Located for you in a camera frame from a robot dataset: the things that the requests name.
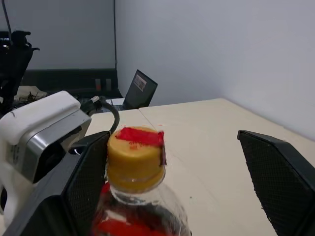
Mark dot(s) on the clear bottle with yellow cap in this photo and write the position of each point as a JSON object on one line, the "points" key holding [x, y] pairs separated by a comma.
{"points": [[135, 159]]}

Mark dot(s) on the black open laptop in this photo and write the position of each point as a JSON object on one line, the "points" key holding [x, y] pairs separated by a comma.
{"points": [[140, 93]]}

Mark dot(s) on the low black cabinet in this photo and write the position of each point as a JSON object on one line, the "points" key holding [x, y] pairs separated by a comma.
{"points": [[61, 81]]}

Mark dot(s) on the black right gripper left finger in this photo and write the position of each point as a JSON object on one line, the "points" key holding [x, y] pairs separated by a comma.
{"points": [[81, 186]]}

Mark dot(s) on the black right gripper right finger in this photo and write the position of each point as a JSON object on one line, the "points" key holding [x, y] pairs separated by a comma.
{"points": [[283, 182]]}

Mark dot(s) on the black office chair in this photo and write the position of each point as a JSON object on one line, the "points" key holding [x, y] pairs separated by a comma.
{"points": [[12, 64]]}

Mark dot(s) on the large grey display screen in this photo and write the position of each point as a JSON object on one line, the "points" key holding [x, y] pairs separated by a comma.
{"points": [[69, 34]]}

